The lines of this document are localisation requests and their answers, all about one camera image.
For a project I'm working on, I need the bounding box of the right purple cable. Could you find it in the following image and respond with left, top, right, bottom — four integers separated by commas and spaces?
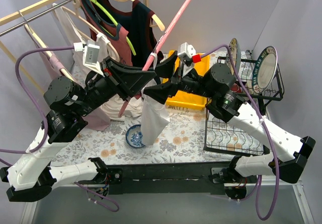
201, 44, 280, 221

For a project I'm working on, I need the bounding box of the floral patterned plate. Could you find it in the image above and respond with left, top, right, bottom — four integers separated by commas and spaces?
225, 38, 241, 74

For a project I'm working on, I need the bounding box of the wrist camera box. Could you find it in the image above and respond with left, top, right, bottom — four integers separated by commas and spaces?
178, 42, 201, 77
73, 40, 104, 76

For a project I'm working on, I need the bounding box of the wooden clothes rack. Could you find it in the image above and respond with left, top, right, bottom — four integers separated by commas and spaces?
1, 0, 148, 93

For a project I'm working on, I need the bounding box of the black wire dish rack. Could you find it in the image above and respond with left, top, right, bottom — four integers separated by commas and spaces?
204, 59, 284, 156

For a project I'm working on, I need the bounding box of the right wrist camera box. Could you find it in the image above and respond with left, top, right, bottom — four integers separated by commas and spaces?
178, 42, 201, 77

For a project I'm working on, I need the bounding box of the green rimmed white plate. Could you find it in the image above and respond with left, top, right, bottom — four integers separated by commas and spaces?
251, 46, 278, 94

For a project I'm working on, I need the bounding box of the floral tablecloth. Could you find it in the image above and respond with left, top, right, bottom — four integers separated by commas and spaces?
51, 50, 267, 164

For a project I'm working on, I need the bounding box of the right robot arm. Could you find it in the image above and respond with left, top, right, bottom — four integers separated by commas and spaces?
143, 54, 315, 184

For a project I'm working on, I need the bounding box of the crumpled white cloth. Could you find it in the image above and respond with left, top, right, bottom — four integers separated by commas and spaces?
100, 95, 143, 121

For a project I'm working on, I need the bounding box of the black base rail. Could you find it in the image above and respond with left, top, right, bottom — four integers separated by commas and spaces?
79, 161, 229, 195

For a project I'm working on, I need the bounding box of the navy maroon tank top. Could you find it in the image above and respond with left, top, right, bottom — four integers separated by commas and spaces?
97, 0, 156, 67

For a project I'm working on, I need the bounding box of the lime green hanger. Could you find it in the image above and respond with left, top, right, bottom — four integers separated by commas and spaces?
89, 0, 136, 55

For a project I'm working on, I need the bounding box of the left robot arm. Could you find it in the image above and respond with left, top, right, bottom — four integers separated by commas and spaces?
1, 57, 156, 202

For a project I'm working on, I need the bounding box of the pink plastic hanger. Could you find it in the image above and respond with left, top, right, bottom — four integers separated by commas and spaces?
118, 0, 192, 118

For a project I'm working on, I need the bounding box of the cream white tank top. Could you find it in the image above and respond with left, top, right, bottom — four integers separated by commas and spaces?
54, 6, 121, 68

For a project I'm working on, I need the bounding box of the pink tank top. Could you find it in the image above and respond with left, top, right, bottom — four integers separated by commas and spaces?
24, 24, 111, 131

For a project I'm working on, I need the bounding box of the yellow plastic bin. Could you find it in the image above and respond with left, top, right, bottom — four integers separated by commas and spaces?
166, 56, 210, 110

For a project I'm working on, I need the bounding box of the blue white ceramic bowl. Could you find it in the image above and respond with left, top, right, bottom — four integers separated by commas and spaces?
125, 124, 145, 148

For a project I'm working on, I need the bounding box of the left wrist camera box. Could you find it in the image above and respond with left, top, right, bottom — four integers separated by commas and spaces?
73, 40, 104, 76

